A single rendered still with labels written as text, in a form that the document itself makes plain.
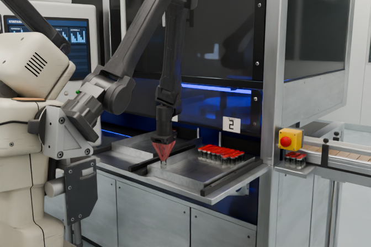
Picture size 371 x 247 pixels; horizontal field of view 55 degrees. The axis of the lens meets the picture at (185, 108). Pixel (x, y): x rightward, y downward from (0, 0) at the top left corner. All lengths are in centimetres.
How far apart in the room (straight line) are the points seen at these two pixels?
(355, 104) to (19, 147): 557
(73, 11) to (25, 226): 116
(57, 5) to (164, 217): 118
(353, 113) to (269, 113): 474
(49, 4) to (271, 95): 111
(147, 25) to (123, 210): 143
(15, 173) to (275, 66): 94
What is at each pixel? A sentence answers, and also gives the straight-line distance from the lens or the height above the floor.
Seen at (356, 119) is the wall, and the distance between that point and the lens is 612.
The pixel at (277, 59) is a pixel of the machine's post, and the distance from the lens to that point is 138.
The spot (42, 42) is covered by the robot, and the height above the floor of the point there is 136.
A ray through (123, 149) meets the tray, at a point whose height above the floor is 90.
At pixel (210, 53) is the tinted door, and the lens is 154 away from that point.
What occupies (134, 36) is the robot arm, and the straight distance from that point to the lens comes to 92.
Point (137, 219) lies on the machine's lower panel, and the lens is 209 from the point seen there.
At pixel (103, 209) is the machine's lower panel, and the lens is 231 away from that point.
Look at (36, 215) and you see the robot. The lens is 104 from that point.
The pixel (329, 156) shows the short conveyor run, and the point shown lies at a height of 93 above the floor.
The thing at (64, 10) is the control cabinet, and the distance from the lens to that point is 188.
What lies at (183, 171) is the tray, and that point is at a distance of 136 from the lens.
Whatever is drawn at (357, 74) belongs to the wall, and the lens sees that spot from 603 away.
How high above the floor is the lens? 136
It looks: 11 degrees down
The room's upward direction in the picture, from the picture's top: straight up
